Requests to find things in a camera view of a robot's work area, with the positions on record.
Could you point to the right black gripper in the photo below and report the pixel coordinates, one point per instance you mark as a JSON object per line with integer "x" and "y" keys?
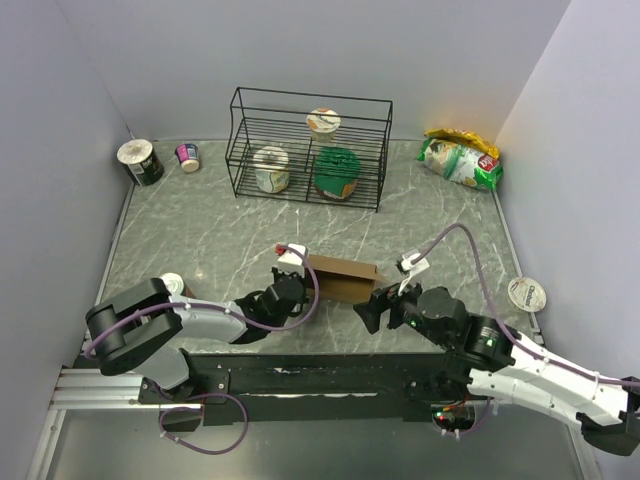
{"x": 369, "y": 312}

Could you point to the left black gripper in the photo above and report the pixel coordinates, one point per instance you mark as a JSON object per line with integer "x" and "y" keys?
{"x": 277, "y": 275}

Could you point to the brown cardboard box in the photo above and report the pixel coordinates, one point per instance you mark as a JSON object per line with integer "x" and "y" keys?
{"x": 345, "y": 281}

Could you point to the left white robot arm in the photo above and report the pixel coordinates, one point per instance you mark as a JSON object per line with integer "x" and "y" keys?
{"x": 132, "y": 330}

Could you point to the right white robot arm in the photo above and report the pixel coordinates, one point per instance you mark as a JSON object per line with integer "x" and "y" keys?
{"x": 482, "y": 358}

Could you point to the metal tin can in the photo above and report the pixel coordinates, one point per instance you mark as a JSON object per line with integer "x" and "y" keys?
{"x": 176, "y": 285}

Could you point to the white yellow cup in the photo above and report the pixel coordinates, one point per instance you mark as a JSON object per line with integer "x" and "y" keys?
{"x": 271, "y": 168}

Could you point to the green lid jar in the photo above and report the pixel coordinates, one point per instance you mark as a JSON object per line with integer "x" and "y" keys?
{"x": 336, "y": 173}

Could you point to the white lidded cup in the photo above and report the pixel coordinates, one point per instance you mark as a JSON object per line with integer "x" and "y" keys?
{"x": 527, "y": 294}

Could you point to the green chips bag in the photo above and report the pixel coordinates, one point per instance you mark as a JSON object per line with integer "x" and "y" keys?
{"x": 460, "y": 164}

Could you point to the orange yogurt cup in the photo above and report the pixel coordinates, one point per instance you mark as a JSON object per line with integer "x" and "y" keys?
{"x": 323, "y": 124}

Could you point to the small purple yogurt cup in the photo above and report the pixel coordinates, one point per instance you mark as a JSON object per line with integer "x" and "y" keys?
{"x": 188, "y": 157}

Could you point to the yellow chips bag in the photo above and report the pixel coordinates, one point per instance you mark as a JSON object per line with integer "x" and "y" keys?
{"x": 466, "y": 138}

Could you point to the black can white lid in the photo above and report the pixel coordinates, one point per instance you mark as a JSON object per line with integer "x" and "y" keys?
{"x": 139, "y": 159}

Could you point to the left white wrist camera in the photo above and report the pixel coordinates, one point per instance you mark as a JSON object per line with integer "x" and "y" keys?
{"x": 291, "y": 258}

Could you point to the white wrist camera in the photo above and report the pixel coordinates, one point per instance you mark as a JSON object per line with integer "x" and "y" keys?
{"x": 410, "y": 265}
{"x": 291, "y": 258}

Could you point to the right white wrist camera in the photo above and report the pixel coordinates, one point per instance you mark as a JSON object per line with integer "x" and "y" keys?
{"x": 410, "y": 265}

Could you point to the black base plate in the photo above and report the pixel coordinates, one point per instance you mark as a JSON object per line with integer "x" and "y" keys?
{"x": 412, "y": 387}

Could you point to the black wire rack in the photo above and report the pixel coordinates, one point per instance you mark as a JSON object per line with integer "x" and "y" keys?
{"x": 265, "y": 117}

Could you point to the aluminium rail frame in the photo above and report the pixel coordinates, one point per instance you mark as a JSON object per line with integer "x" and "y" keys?
{"x": 86, "y": 389}

